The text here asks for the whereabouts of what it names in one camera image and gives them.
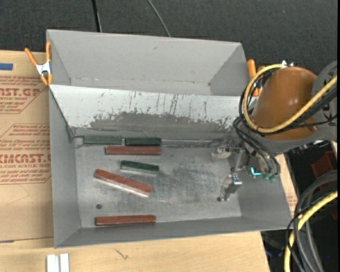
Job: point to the red-brown flat block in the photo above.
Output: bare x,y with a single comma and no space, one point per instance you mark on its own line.
125,220
133,150
122,181

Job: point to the grey metal bin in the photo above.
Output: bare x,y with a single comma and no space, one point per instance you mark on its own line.
147,115

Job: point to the brown cardboard board, red print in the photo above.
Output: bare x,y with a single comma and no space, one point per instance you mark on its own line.
22,180

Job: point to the dark green flat block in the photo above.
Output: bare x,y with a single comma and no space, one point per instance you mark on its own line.
143,141
140,166
102,139

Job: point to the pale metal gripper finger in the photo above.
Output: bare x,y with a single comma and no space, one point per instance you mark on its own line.
236,179
220,153

